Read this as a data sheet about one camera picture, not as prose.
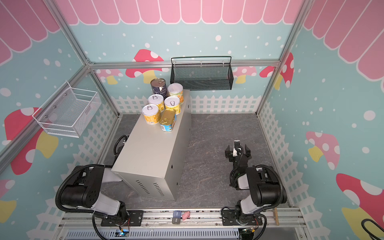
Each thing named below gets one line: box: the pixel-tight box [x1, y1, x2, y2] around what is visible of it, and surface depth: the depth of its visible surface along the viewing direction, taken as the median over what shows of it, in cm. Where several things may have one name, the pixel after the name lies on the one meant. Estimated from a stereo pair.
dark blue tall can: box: [150, 78, 167, 99], surface depth 74 cm
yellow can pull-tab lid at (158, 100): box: [148, 94, 165, 113], surface depth 73 cm
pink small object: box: [182, 211, 191, 221], surface depth 76 cm
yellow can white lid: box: [167, 83, 184, 105], surface depth 74 cm
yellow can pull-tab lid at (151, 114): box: [141, 104, 161, 125], surface depth 68 cm
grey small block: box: [172, 210, 182, 225], surface depth 75 cm
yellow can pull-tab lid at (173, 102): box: [164, 96, 181, 115], surface depth 71 cm
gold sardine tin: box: [159, 108, 178, 132], surface depth 67 cm
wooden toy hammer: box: [273, 207, 279, 226], surface depth 76 cm
